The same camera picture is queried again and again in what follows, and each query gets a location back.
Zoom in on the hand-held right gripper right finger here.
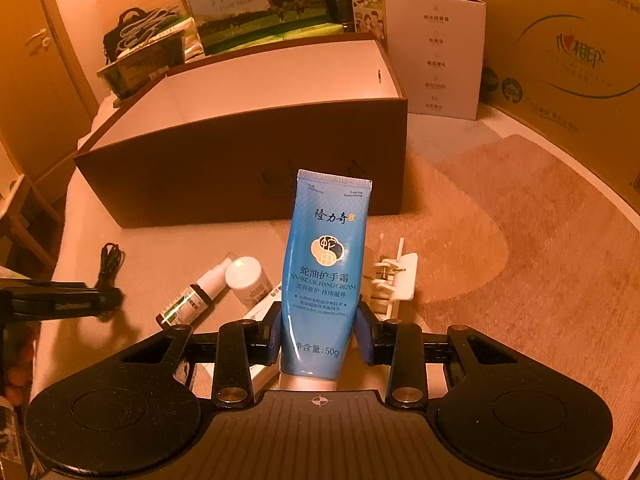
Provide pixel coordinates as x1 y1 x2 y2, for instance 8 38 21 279
355 297 521 411

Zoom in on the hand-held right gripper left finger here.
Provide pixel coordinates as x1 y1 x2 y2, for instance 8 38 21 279
120 302 283 408

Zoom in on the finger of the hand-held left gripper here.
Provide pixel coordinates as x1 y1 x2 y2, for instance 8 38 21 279
0 287 124 322
0 278 96 292

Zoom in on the white box with green print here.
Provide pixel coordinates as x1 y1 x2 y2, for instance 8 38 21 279
192 285 285 398

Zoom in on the small white jar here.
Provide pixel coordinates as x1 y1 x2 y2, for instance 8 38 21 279
225 257 274 309

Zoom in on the black cable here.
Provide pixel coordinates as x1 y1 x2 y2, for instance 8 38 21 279
100 242 125 283

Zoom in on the blue hand cream tube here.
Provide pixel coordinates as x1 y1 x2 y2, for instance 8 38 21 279
277 169 373 391

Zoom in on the small spray bottle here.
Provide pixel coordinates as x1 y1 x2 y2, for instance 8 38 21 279
156 254 236 332

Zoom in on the brown storage box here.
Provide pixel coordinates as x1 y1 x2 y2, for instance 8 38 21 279
73 31 408 231

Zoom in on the white plastic clip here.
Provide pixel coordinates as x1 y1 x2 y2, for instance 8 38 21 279
364 232 419 317

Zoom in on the wooden chair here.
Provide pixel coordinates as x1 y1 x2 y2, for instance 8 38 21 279
0 175 66 281

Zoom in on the wooden door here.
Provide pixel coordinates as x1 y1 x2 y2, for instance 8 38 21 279
0 0 101 181

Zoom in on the dark instant noodle bowl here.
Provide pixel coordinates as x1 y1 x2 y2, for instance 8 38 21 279
96 35 187 101

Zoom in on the black bag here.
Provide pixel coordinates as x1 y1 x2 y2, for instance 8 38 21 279
102 8 156 66

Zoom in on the tall white carton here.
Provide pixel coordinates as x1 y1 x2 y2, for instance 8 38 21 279
384 0 487 121

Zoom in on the green cow milk box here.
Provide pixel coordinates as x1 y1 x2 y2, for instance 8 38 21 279
180 0 351 56

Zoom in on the dark jar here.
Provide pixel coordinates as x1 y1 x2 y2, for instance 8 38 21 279
321 0 354 28

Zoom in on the large cardboard box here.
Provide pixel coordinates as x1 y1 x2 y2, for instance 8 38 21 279
470 0 640 201

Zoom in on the grey striped strap bundle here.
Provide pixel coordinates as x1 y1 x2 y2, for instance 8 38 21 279
117 5 181 48

